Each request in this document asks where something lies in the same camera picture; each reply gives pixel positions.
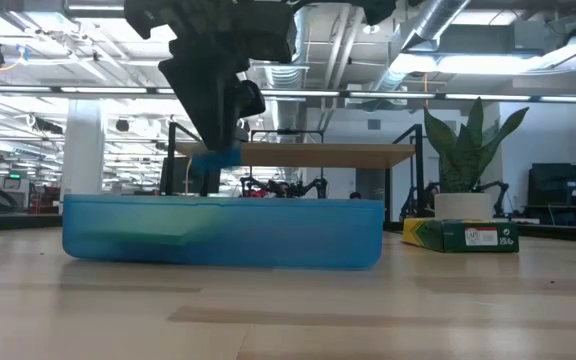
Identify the blue translucent pencil case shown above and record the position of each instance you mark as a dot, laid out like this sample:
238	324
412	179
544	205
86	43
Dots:
293	232

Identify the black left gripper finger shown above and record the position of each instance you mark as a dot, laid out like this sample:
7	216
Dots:
208	95
253	100

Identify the snake plant in white pot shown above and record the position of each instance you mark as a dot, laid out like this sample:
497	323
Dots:
460	160

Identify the green sticky note pad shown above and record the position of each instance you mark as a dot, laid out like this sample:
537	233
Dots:
143	225

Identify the long ceiling light bar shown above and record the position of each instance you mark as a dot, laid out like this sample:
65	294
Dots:
318	93

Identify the white building column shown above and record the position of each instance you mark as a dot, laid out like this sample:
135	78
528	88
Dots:
83	160

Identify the background black robot arm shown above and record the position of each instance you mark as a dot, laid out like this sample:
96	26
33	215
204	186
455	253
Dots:
495	192
293	189
410	200

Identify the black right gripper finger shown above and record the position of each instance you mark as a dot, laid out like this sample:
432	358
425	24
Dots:
378	10

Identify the wooden shelf riser black legs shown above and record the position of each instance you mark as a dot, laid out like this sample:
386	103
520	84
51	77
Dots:
318	155

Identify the person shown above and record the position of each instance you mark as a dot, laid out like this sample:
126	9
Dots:
354	195

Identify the blue eraser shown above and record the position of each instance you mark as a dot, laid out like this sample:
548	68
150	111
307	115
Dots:
218	160

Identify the black background monitor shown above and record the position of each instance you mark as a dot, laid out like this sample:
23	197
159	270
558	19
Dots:
178	177

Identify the silver ventilation duct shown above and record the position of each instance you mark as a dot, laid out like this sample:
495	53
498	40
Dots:
288	75

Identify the green yellow crayon box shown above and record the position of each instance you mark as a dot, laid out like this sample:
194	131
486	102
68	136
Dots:
443	237

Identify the black equipment rack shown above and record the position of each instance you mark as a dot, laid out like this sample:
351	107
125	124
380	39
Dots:
558	190

